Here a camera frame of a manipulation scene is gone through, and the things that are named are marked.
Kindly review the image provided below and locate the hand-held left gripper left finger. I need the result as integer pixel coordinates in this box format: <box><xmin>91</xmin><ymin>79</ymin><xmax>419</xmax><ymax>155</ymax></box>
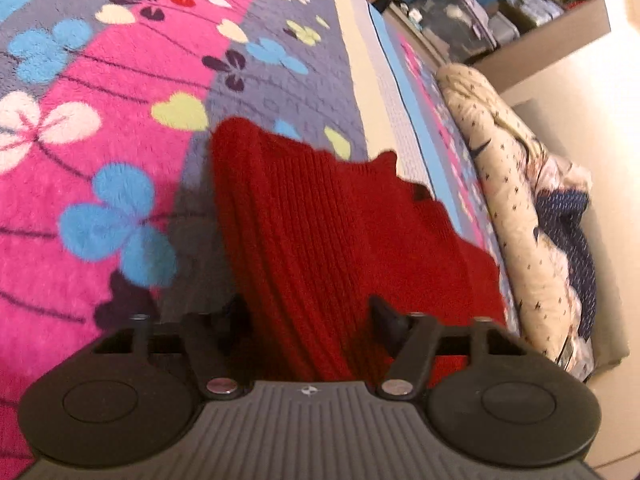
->
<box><xmin>92</xmin><ymin>294</ymin><xmax>253</xmax><ymax>402</ymax></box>

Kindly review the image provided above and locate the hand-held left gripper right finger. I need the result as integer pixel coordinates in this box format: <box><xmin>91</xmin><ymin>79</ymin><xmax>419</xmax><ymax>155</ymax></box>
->
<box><xmin>367</xmin><ymin>295</ymin><xmax>526</xmax><ymax>402</ymax></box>

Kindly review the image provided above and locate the red knit sweater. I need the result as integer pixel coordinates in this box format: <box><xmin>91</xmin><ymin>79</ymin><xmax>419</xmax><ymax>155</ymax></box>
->
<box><xmin>207</xmin><ymin>116</ymin><xmax>509</xmax><ymax>387</ymax></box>

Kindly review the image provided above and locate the floral fleece blanket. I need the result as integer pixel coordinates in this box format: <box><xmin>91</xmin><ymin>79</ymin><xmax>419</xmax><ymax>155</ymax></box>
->
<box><xmin>0</xmin><ymin>0</ymin><xmax>513</xmax><ymax>480</ymax></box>

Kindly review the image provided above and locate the beige patterned quilt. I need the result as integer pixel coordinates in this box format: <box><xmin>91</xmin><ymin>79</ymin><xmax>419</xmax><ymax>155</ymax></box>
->
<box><xmin>436</xmin><ymin>64</ymin><xmax>596</xmax><ymax>382</ymax></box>

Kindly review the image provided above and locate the navy dotted cloth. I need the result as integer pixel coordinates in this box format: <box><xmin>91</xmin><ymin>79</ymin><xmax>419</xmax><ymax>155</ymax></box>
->
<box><xmin>535</xmin><ymin>190</ymin><xmax>599</xmax><ymax>342</ymax></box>

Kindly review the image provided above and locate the grey storage bag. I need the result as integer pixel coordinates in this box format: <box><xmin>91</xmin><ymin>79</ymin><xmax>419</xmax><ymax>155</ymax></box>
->
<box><xmin>415</xmin><ymin>0</ymin><xmax>521</xmax><ymax>59</ymax></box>

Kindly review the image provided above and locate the wooden shelf unit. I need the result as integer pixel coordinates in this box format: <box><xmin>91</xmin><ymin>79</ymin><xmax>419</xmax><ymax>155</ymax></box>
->
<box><xmin>470</xmin><ymin>0</ymin><xmax>614</xmax><ymax>94</ymax></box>

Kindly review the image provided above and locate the pile of white packets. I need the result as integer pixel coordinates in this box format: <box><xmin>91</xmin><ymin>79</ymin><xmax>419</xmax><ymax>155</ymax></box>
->
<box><xmin>492</xmin><ymin>0</ymin><xmax>567</xmax><ymax>27</ymax></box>

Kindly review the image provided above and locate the wooden bed frame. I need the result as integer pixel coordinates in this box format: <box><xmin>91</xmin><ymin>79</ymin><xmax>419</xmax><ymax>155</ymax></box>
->
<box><xmin>325</xmin><ymin>0</ymin><xmax>447</xmax><ymax>67</ymax></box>

